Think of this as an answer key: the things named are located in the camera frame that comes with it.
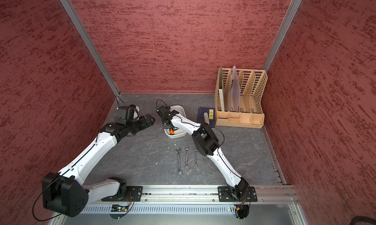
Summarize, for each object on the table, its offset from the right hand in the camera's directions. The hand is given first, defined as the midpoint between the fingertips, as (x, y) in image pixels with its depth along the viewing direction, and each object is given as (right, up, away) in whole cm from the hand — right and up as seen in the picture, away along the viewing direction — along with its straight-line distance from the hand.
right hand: (171, 125), depth 102 cm
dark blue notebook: (+29, +7, +4) cm, 30 cm away
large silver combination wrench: (+8, -24, -21) cm, 32 cm away
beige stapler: (+25, +5, 0) cm, 25 cm away
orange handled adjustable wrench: (+1, -4, -5) cm, 6 cm away
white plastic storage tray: (+6, -4, -12) cm, 14 cm away
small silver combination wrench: (+17, -21, -18) cm, 33 cm away
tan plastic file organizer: (+57, +29, -3) cm, 64 cm away
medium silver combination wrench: (+12, -21, -18) cm, 30 cm away
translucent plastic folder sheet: (+44, +24, -3) cm, 50 cm away
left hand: (-10, +3, -20) cm, 22 cm away
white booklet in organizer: (+34, +18, -12) cm, 40 cm away
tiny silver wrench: (+22, -20, -17) cm, 34 cm away
